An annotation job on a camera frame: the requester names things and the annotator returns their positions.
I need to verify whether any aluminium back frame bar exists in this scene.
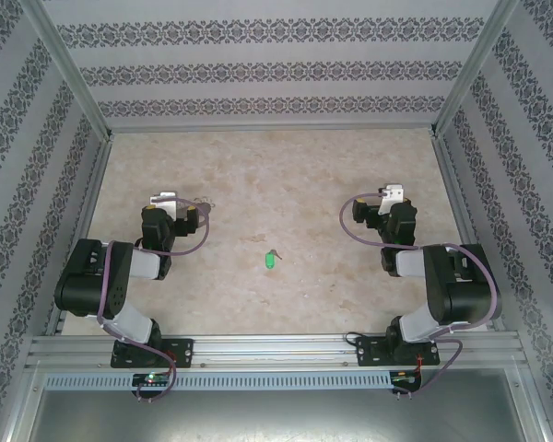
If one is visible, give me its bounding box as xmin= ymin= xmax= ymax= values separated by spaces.
xmin=106 ymin=122 xmax=438 ymax=135

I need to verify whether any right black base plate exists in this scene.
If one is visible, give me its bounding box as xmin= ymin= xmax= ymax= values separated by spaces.
xmin=355 ymin=335 xmax=441 ymax=367

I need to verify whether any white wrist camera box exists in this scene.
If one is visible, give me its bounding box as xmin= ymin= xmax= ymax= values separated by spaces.
xmin=377 ymin=183 xmax=406 ymax=216
xmin=148 ymin=190 xmax=180 ymax=216

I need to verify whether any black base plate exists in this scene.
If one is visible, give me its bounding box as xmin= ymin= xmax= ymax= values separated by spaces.
xmin=355 ymin=335 xmax=441 ymax=367
xmin=110 ymin=338 xmax=195 ymax=369

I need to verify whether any grey metal panel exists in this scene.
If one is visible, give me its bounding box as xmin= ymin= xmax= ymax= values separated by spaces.
xmin=8 ymin=389 xmax=547 ymax=442

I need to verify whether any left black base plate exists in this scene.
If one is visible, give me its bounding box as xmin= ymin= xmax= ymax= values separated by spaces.
xmin=110 ymin=338 xmax=195 ymax=369

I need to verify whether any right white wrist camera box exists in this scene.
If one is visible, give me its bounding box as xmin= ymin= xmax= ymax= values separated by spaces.
xmin=377 ymin=183 xmax=406 ymax=216

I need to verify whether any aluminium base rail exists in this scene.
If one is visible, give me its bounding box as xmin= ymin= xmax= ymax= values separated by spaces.
xmin=25 ymin=334 xmax=529 ymax=372

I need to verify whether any right aluminium frame post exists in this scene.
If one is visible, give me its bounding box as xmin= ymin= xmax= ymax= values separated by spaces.
xmin=429 ymin=0 xmax=521 ymax=138

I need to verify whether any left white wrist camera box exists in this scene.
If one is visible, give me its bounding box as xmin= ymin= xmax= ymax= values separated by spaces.
xmin=148 ymin=190 xmax=180 ymax=216

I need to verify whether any aluminium frame post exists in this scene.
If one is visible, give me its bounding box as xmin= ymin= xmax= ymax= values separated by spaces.
xmin=18 ymin=0 xmax=115 ymax=140
xmin=429 ymin=0 xmax=521 ymax=138

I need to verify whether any left aluminium frame post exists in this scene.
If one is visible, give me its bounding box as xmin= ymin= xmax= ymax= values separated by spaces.
xmin=18 ymin=0 xmax=115 ymax=140

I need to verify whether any left small circuit board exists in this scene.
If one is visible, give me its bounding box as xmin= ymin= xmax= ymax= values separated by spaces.
xmin=132 ymin=372 xmax=174 ymax=388

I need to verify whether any slotted grey cable duct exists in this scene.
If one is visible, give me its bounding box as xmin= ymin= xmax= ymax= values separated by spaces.
xmin=43 ymin=370 xmax=394 ymax=392

